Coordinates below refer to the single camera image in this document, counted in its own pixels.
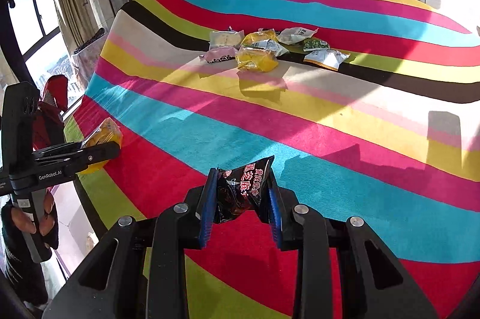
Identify striped colourful blanket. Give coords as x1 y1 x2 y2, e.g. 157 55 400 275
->
64 0 480 319

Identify small table with floral cloth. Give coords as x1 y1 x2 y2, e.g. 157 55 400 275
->
71 32 113 89

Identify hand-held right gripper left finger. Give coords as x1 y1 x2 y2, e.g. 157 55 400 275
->
43 167 220 319

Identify white and orange snack packet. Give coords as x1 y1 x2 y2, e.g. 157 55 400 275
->
303 49 351 71

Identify green pea snack packet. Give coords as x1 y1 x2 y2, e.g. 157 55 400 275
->
302 37 331 52

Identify person's left hand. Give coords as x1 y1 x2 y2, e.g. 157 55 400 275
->
10 190 57 237

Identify person's left forearm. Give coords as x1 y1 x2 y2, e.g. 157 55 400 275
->
0 201 61 306

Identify pink snack packet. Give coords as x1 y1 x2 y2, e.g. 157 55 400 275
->
199 46 239 64

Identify large yellow snack packet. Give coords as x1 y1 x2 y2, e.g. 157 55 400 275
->
236 48 280 73

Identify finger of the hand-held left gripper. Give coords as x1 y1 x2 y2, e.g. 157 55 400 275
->
32 141 121 178
33 141 84 159

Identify white labelled snack packet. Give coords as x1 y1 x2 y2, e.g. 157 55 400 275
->
277 27 319 45

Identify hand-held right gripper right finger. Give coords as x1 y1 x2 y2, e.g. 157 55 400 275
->
259 169 439 319

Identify red jacket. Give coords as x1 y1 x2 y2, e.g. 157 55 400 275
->
32 75 70 150

